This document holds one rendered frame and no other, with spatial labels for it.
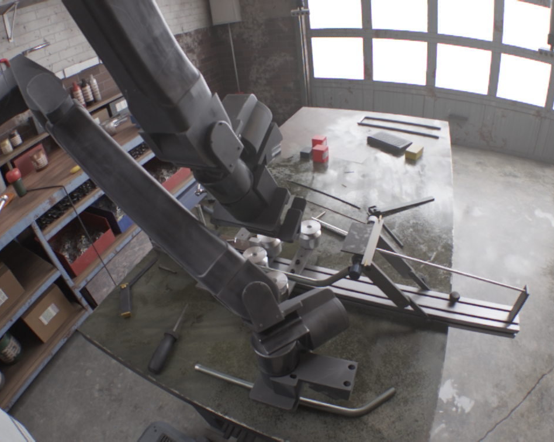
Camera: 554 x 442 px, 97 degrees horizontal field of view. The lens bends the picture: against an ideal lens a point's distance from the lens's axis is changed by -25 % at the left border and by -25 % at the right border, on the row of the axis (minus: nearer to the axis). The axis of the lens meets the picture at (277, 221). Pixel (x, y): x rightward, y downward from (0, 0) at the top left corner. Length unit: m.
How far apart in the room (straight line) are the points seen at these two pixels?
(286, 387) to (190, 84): 0.37
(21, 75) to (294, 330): 0.50
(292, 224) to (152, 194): 0.19
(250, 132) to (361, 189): 0.68
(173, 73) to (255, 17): 3.56
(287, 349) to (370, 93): 3.38
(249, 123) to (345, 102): 3.35
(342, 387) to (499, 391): 1.37
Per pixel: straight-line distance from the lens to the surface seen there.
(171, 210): 0.39
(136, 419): 1.70
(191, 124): 0.29
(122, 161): 0.41
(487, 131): 3.73
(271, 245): 0.72
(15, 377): 2.14
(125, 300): 0.81
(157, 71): 0.28
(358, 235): 0.60
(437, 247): 0.86
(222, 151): 0.32
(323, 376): 0.44
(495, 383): 1.74
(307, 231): 0.72
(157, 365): 0.65
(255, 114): 0.40
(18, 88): 0.52
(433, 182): 1.12
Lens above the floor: 1.43
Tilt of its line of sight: 37 degrees down
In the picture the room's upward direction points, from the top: 8 degrees counter-clockwise
